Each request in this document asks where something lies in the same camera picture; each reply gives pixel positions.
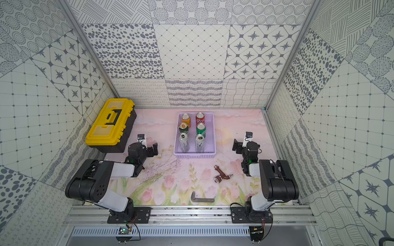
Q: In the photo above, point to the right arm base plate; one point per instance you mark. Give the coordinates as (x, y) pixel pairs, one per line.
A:
(247, 215)

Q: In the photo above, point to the silver white can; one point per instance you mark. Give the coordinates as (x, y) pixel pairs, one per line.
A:
(200, 140)
(184, 142)

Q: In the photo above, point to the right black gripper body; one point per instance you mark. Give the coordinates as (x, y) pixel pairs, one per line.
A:
(240, 150)

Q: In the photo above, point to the yellow and black toolbox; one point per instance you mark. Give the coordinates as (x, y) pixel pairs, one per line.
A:
(112, 127)

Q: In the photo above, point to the aluminium mounting rail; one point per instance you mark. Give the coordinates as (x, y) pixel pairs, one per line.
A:
(196, 215)

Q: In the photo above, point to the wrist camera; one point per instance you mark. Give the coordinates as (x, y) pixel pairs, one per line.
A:
(248, 136)
(141, 139)

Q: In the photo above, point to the purple perforated plastic basket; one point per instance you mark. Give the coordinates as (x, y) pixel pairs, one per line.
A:
(209, 144)

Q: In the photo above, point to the grey metal angle bracket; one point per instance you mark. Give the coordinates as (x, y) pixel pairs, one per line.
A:
(195, 199)

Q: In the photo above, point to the brown pipe fitting tool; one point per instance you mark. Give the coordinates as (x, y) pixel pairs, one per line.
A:
(221, 176)

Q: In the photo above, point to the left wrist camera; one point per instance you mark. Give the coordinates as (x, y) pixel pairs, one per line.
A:
(141, 139)

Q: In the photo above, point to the right black controller box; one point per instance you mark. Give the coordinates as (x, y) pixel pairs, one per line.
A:
(256, 234)

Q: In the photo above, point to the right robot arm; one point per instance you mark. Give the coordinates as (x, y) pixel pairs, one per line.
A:
(278, 184)

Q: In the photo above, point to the orange soda can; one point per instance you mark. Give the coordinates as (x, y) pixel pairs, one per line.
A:
(186, 118)

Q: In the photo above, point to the green sprite can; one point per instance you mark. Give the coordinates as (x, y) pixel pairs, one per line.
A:
(201, 129)

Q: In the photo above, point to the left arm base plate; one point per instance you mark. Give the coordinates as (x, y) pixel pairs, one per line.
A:
(136, 215)

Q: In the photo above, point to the green and gold beer can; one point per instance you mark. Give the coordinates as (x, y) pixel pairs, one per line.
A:
(183, 127)

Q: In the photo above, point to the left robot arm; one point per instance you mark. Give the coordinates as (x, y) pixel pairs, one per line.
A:
(91, 184)

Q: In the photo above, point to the red cola can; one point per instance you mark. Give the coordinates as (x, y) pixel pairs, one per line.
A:
(200, 118)

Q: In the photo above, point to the left green circuit board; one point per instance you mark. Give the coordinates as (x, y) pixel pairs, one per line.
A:
(124, 235)

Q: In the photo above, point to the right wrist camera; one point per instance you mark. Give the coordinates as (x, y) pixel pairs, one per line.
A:
(248, 136)

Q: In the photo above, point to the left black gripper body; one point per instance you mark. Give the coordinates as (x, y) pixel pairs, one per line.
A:
(151, 149)

